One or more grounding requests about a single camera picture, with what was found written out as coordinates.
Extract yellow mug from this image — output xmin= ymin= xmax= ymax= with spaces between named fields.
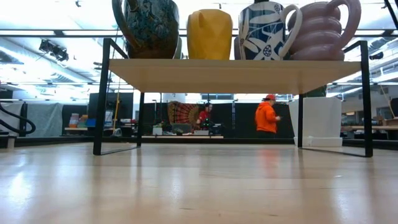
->
xmin=186 ymin=8 xmax=234 ymax=61

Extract dark glazed mug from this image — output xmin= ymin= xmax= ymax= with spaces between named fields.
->
xmin=111 ymin=0 xmax=182 ymax=60

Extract white mug blue leaf print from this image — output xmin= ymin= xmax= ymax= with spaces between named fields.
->
xmin=237 ymin=0 xmax=303 ymax=61

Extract pink bubble-ringed mug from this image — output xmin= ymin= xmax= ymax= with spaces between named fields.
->
xmin=287 ymin=0 xmax=363 ymax=62

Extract person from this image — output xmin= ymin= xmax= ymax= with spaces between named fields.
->
xmin=196 ymin=102 xmax=214 ymax=129
xmin=254 ymin=93 xmax=282 ymax=139

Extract patterned round tapestry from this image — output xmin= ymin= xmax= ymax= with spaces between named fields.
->
xmin=167 ymin=100 xmax=200 ymax=127

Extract wooden shelf riser black legs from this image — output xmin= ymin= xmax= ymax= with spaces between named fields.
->
xmin=93 ymin=37 xmax=374 ymax=158

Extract black display panel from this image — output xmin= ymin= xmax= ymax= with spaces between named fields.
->
xmin=87 ymin=91 xmax=134 ymax=129

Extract white hexagonal planter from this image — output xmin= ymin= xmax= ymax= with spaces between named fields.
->
xmin=288 ymin=96 xmax=343 ymax=148

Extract grey partition screen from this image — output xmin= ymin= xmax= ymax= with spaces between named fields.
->
xmin=25 ymin=102 xmax=65 ymax=138

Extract ceiling-mounted black light rig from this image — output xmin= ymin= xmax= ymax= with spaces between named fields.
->
xmin=38 ymin=39 xmax=70 ymax=62

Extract black aluminium table frame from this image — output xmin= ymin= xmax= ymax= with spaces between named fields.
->
xmin=0 ymin=134 xmax=398 ymax=149

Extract black curved hose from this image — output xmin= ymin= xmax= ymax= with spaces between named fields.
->
xmin=0 ymin=101 xmax=37 ymax=136

